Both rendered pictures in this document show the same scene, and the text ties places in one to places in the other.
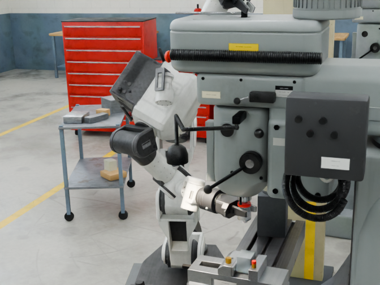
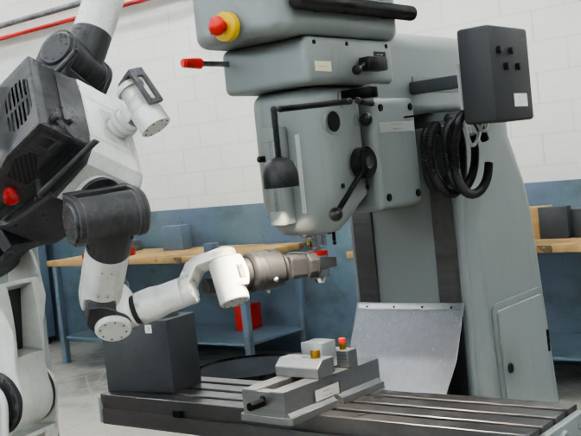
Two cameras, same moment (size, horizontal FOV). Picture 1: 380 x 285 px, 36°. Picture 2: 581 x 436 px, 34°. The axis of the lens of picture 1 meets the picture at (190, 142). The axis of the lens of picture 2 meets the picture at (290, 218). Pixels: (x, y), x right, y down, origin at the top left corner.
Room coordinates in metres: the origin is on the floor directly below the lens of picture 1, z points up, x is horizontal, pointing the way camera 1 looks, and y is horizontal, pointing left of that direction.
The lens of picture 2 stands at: (1.22, 1.89, 1.46)
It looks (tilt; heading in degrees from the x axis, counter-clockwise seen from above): 3 degrees down; 288
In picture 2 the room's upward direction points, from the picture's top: 6 degrees counter-clockwise
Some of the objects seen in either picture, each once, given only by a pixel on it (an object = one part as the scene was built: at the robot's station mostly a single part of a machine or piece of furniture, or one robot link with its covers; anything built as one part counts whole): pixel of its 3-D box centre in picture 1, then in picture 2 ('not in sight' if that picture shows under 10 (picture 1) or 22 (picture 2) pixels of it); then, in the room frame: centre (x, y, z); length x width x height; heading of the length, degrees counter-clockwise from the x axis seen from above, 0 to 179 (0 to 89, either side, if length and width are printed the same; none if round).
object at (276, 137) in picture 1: (303, 150); (357, 157); (1.79, -0.36, 1.47); 0.24 x 0.19 x 0.26; 160
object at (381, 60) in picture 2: (254, 98); (366, 66); (1.71, -0.20, 1.66); 0.12 x 0.04 x 0.04; 70
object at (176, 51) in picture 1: (243, 56); (356, 7); (1.71, -0.16, 1.79); 0.45 x 0.04 x 0.04; 70
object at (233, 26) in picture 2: not in sight; (226, 26); (1.93, 0.04, 1.76); 0.06 x 0.02 x 0.06; 160
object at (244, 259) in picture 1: (245, 261); (319, 354); (1.88, -0.19, 1.03); 0.06 x 0.05 x 0.06; 158
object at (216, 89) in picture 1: (257, 83); (309, 67); (1.84, -0.22, 1.68); 0.34 x 0.24 x 0.10; 70
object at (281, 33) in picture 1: (249, 42); (296, 9); (1.85, -0.19, 1.81); 0.47 x 0.26 x 0.16; 70
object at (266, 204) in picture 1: (273, 205); (150, 349); (2.39, -0.36, 1.03); 0.22 x 0.12 x 0.20; 168
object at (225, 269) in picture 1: (230, 263); (304, 366); (1.90, -0.14, 1.02); 0.12 x 0.06 x 0.04; 158
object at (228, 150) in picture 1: (245, 146); (309, 161); (1.85, -0.18, 1.47); 0.21 x 0.19 x 0.32; 160
